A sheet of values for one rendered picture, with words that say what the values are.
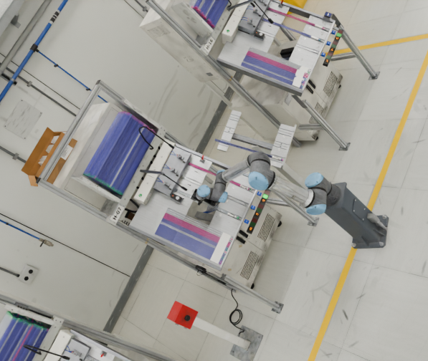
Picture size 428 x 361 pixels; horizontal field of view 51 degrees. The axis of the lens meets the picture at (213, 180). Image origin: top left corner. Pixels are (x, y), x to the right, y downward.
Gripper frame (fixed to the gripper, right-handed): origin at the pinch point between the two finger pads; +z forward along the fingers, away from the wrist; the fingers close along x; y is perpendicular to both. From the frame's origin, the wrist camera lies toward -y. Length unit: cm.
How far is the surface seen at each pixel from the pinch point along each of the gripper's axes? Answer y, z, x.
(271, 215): -60, 49, -26
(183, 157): 24.5, -0.3, -23.1
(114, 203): 52, -2, 28
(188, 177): 14.9, 4.5, -12.8
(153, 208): 27.2, 7.4, 18.0
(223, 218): -19.6, -3.7, 4.8
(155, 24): 90, 2, -107
